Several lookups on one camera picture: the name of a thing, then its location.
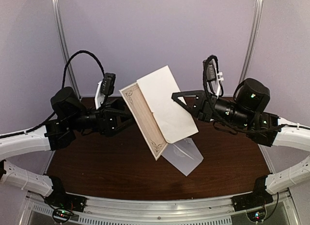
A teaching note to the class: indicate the white letter paper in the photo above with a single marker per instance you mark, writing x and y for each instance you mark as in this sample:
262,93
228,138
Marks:
160,119

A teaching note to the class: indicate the front aluminium rail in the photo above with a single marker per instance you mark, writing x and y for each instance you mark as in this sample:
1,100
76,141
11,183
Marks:
208,211

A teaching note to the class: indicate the circuit board with leds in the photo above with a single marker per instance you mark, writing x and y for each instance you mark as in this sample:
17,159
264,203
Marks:
256,216
61,215

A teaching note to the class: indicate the white envelope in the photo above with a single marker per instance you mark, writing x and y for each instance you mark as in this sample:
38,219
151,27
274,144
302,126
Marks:
183,155

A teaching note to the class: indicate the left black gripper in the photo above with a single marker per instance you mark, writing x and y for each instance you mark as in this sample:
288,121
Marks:
107,120

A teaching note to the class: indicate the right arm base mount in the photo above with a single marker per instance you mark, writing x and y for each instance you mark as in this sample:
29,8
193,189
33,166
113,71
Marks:
250,201

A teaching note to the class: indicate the aluminium frame post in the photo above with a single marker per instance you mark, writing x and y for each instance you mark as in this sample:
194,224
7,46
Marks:
258,10
61,34

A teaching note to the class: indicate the right aluminium frame post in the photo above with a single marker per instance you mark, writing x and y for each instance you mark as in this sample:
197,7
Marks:
258,10

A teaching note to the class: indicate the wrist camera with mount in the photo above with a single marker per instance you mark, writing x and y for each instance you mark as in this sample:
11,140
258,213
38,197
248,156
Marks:
104,89
212,77

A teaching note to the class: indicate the left aluminium frame post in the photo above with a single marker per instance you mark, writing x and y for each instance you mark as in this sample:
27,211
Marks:
61,34

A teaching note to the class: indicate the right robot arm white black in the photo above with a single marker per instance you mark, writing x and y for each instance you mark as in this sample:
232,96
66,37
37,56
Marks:
245,113

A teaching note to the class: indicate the right circuit board with leds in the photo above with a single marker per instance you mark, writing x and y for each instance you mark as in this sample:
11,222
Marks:
256,216

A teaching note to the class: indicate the left circuit board with leds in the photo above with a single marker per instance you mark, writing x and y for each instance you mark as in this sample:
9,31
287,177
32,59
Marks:
61,215

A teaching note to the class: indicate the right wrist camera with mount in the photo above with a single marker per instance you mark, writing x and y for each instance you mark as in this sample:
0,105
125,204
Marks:
212,77

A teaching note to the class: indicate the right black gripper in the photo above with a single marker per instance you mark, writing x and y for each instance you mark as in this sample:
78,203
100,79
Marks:
201,108

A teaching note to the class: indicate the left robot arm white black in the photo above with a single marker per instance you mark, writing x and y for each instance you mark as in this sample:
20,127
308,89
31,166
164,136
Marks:
51,135

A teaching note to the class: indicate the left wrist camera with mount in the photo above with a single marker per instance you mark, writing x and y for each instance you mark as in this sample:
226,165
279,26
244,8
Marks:
104,89

